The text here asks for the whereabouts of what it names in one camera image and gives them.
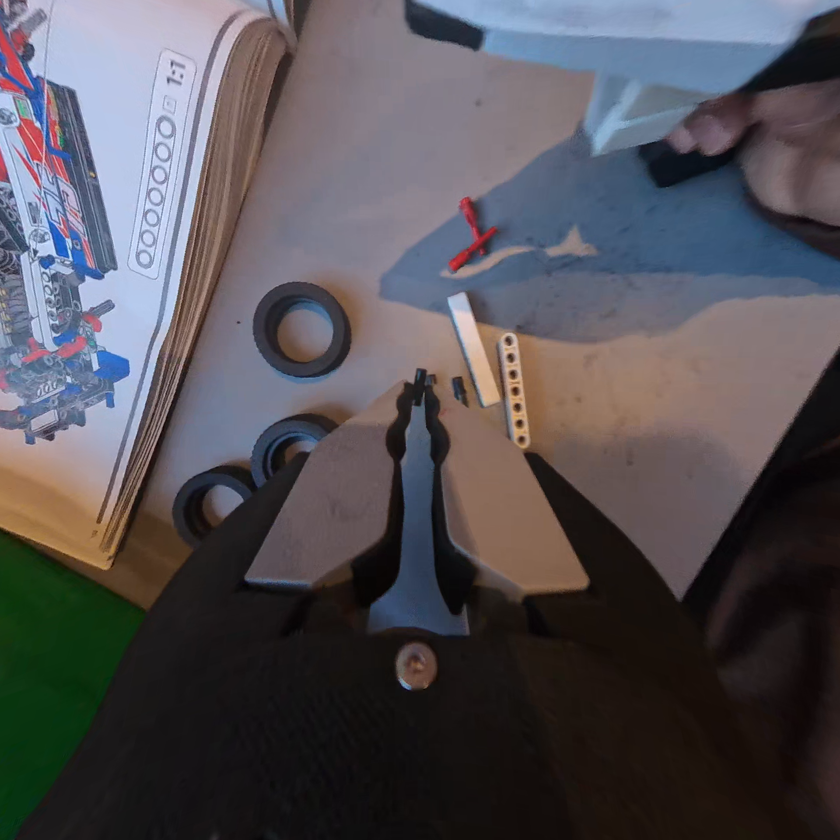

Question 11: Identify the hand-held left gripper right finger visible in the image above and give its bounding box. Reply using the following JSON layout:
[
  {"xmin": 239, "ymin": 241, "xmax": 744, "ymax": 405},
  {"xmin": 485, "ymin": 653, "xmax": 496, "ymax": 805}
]
[{"xmin": 420, "ymin": 384, "xmax": 589, "ymax": 618}]

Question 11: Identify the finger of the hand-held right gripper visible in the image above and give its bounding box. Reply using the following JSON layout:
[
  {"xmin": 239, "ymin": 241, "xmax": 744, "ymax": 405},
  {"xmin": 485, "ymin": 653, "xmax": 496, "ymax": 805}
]
[{"xmin": 403, "ymin": 0, "xmax": 828, "ymax": 158}]

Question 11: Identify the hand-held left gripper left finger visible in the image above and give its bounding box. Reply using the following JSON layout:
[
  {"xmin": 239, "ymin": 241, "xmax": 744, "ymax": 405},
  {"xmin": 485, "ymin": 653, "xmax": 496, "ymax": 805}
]
[{"xmin": 245, "ymin": 381, "xmax": 417, "ymax": 608}]

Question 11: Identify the white toy beam with holes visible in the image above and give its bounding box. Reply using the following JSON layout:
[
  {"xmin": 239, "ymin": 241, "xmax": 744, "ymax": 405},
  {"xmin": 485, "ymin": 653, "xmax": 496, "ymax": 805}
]
[{"xmin": 497, "ymin": 332, "xmax": 531, "ymax": 449}]

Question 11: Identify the thin white toy beam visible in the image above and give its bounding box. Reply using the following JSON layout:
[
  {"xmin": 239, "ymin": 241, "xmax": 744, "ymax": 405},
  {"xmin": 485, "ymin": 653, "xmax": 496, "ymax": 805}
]
[{"xmin": 448, "ymin": 292, "xmax": 501, "ymax": 408}]

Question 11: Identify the black toy tire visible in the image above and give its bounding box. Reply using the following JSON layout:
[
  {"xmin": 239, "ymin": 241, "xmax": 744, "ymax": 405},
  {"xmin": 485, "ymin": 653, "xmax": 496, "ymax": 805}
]
[
  {"xmin": 251, "ymin": 413, "xmax": 339, "ymax": 490},
  {"xmin": 252, "ymin": 282, "xmax": 352, "ymax": 380},
  {"xmin": 172, "ymin": 465, "xmax": 257, "ymax": 549}
]

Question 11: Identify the small red toy pin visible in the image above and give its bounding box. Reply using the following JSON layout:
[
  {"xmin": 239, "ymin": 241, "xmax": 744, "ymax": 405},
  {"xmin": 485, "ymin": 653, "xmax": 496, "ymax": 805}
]
[
  {"xmin": 448, "ymin": 226, "xmax": 498, "ymax": 272},
  {"xmin": 459, "ymin": 197, "xmax": 490, "ymax": 256}
]

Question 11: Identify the toy car instruction booklet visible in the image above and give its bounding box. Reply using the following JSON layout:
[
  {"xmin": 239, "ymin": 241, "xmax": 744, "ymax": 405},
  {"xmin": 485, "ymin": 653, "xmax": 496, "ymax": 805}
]
[{"xmin": 0, "ymin": 0, "xmax": 296, "ymax": 568}]

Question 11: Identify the green plastic bin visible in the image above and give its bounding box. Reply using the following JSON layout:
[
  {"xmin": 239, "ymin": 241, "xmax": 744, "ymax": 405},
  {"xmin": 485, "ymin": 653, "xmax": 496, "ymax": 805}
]
[{"xmin": 0, "ymin": 532, "xmax": 145, "ymax": 840}]

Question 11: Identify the person's right hand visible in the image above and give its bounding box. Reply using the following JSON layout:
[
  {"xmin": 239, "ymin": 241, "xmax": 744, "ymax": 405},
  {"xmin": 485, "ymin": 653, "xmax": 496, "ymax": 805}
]
[{"xmin": 669, "ymin": 82, "xmax": 840, "ymax": 227}]

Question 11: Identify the person's dark clothing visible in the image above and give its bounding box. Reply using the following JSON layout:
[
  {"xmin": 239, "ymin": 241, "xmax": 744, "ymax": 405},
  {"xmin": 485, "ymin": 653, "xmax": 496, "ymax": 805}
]
[{"xmin": 682, "ymin": 348, "xmax": 840, "ymax": 840}]

